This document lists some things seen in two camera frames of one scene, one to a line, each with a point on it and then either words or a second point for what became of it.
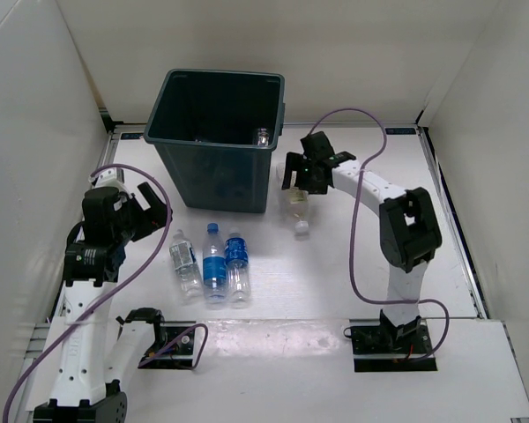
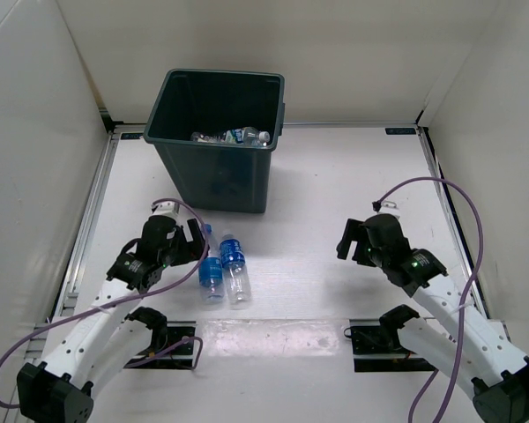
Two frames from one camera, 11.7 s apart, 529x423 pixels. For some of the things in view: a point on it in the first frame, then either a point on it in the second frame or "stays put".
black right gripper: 296,162 -> 353,231
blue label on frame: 130,136 stays put
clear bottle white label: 189,274 -> 253,137
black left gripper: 152,218 -> 193,249
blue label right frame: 400,130 stays put
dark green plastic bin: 218,129 stays put
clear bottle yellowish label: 295,202 -> 199,137
